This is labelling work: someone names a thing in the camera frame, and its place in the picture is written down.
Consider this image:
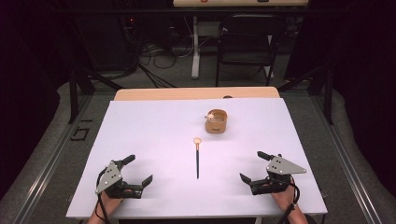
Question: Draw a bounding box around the black-handled makeup brush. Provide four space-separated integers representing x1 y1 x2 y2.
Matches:
192 137 203 180

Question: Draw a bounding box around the black metal stand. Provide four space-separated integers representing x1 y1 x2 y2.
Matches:
66 66 124 124
278 62 335 126

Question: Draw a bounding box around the bundle of floor cables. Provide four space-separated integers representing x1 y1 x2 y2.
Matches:
136 41 194 89

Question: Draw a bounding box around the black folding chair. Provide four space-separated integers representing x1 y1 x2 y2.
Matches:
215 13 288 88

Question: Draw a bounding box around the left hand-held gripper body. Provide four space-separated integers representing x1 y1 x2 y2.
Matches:
94 159 145 200

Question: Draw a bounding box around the dark equipment rack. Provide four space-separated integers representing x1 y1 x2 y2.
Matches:
74 12 138 73

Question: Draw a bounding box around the person's left hand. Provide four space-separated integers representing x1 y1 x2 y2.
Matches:
97 190 125 216

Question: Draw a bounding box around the round wooden holder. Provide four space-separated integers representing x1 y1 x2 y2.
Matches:
204 107 229 134

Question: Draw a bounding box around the metal floor rail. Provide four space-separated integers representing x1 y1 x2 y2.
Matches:
12 92 94 224
311 92 381 224

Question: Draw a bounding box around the white desk leg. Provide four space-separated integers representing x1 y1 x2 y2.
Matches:
191 15 202 79

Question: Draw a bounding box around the person's right hand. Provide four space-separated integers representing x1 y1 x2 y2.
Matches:
270 182 297 213

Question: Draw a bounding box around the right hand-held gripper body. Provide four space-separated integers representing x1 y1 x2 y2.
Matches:
248 153 307 196

